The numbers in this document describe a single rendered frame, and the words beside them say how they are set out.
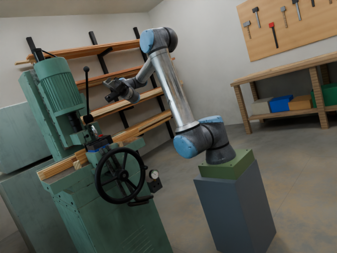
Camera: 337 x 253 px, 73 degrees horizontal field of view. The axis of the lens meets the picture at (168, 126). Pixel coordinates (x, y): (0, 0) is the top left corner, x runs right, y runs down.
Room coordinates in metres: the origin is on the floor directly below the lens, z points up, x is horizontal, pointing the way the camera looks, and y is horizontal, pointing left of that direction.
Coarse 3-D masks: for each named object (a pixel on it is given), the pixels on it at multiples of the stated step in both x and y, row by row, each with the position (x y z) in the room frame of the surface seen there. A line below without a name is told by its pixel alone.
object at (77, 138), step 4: (80, 132) 1.35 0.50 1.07; (84, 132) 1.36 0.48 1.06; (72, 136) 1.40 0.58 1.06; (76, 136) 1.35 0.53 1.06; (80, 136) 1.34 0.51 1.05; (72, 140) 1.42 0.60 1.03; (76, 140) 1.37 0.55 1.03; (80, 140) 1.34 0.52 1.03; (84, 140) 1.35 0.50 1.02; (88, 140) 1.36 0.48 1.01; (76, 144) 1.39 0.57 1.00; (80, 144) 1.34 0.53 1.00; (84, 144) 1.38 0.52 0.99
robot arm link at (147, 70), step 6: (168, 30) 1.33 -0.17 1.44; (174, 36) 1.34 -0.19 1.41; (174, 42) 1.36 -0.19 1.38; (168, 48) 1.39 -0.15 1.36; (174, 48) 1.42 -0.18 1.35; (150, 60) 1.57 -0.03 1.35; (144, 66) 1.65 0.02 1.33; (150, 66) 1.60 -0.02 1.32; (138, 72) 1.77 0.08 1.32; (144, 72) 1.68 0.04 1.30; (150, 72) 1.66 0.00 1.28; (132, 78) 1.81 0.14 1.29; (138, 78) 1.76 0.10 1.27; (144, 78) 1.73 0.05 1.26; (138, 84) 1.81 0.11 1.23; (144, 84) 1.85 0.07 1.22
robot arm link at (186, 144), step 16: (144, 32) 1.28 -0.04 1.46; (160, 32) 1.29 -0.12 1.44; (144, 48) 1.30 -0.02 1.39; (160, 48) 1.27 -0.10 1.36; (160, 64) 1.26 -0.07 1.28; (160, 80) 1.28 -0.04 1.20; (176, 80) 1.26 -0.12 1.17; (176, 96) 1.24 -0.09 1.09; (176, 112) 1.24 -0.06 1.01; (176, 128) 1.27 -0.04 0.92; (192, 128) 1.21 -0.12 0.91; (176, 144) 1.25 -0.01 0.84; (192, 144) 1.17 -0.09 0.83; (208, 144) 1.24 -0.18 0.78
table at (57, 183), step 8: (128, 144) 1.39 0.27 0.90; (136, 144) 1.42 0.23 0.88; (144, 144) 1.46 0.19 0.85; (120, 160) 1.23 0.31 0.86; (72, 168) 1.26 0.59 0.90; (80, 168) 1.19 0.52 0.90; (88, 168) 1.21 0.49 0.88; (104, 168) 1.17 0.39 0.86; (56, 176) 1.20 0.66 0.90; (64, 176) 1.14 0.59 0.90; (72, 176) 1.15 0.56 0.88; (80, 176) 1.18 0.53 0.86; (88, 176) 1.20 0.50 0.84; (48, 184) 1.10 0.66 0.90; (56, 184) 1.10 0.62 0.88; (64, 184) 1.12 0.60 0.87; (72, 184) 1.14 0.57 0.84; (56, 192) 1.09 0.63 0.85
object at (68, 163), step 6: (132, 132) 1.60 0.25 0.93; (138, 132) 1.63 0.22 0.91; (120, 138) 1.54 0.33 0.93; (126, 138) 1.56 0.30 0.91; (66, 162) 1.30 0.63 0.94; (54, 168) 1.25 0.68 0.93; (60, 168) 1.27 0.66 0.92; (66, 168) 1.29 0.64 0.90; (48, 174) 1.23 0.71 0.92; (54, 174) 1.25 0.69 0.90
